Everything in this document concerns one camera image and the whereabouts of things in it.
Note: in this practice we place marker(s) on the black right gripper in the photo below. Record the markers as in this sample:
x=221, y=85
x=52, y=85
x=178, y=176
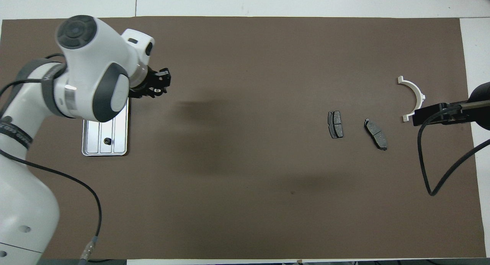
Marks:
x=480, y=115

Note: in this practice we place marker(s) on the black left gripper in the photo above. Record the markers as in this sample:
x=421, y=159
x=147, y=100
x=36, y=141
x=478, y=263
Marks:
x=145, y=85

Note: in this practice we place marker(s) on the small black bearing gear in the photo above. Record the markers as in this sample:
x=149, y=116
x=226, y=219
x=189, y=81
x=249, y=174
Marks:
x=107, y=141

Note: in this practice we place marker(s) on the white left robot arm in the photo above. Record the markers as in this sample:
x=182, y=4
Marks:
x=88, y=58

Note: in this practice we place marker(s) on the silver metal tray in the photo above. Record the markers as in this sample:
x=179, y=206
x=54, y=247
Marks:
x=118, y=142

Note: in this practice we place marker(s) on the long dark brake pad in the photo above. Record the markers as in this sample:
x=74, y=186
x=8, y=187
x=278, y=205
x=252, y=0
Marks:
x=377, y=134

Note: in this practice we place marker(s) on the brown table mat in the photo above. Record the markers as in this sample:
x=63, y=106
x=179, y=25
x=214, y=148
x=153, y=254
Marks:
x=245, y=66

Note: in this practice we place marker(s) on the short dark brake pad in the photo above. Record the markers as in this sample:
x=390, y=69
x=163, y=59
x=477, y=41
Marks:
x=335, y=125

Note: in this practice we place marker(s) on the white semicircular bracket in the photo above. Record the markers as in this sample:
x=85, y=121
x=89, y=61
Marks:
x=418, y=92

